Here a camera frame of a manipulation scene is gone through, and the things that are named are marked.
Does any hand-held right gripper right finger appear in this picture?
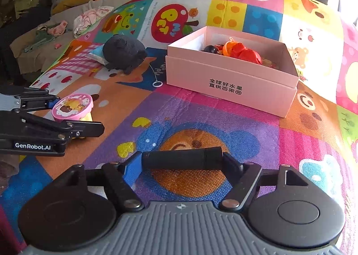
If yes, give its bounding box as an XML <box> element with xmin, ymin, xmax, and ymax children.
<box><xmin>219</xmin><ymin>153</ymin><xmax>308</xmax><ymax>211</ymax></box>

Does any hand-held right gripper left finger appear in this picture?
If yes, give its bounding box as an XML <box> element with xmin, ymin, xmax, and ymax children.
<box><xmin>60</xmin><ymin>151</ymin><xmax>144</xmax><ymax>212</ymax></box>

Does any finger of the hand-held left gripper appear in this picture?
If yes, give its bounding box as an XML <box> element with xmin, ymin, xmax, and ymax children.
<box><xmin>0</xmin><ymin>85</ymin><xmax>61</xmax><ymax>111</ymax></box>
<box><xmin>17</xmin><ymin>112</ymin><xmax>105</xmax><ymax>140</ymax></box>

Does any pink round lidded cup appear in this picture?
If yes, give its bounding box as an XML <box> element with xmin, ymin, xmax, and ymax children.
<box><xmin>52</xmin><ymin>93</ymin><xmax>94</xmax><ymax>139</ymax></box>

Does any black cylinder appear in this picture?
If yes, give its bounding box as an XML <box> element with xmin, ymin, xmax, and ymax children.
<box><xmin>141</xmin><ymin>147</ymin><xmax>224</xmax><ymax>171</ymax></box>

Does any black plush toy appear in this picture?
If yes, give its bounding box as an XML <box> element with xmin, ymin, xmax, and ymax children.
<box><xmin>102</xmin><ymin>34</ymin><xmax>148</xmax><ymax>75</ymax></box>

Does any pink cardboard box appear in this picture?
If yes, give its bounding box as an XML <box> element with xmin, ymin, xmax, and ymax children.
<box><xmin>165</xmin><ymin>26</ymin><xmax>300</xmax><ymax>118</ymax></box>

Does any red doll toy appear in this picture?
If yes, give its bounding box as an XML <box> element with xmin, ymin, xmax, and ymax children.
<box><xmin>231</xmin><ymin>43</ymin><xmax>263</xmax><ymax>64</ymax></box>

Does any green cloth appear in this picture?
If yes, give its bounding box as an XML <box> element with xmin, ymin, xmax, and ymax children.
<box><xmin>24</xmin><ymin>27</ymin><xmax>56</xmax><ymax>52</ymax></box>

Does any colourful printed play mat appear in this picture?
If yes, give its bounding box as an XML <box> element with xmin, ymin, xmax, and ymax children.
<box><xmin>0</xmin><ymin>0</ymin><xmax>358</xmax><ymax>255</ymax></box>

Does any pink cloth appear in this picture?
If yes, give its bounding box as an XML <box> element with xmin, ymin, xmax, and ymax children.
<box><xmin>46</xmin><ymin>20</ymin><xmax>69</xmax><ymax>36</ymax></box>

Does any pink white clothes pile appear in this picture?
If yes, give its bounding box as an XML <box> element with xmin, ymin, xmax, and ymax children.
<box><xmin>73</xmin><ymin>6</ymin><xmax>114</xmax><ymax>34</ymax></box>

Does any long yellow plush pillow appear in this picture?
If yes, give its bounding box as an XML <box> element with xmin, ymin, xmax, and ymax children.
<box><xmin>52</xmin><ymin>0</ymin><xmax>96</xmax><ymax>15</ymax></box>

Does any small yellow red toy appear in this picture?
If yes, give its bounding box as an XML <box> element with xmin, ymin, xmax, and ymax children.
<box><xmin>261</xmin><ymin>59</ymin><xmax>280</xmax><ymax>69</ymax></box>

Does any white key ring cord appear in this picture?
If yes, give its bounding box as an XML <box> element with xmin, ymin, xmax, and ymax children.
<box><xmin>143</xmin><ymin>58</ymin><xmax>163</xmax><ymax>88</ymax></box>

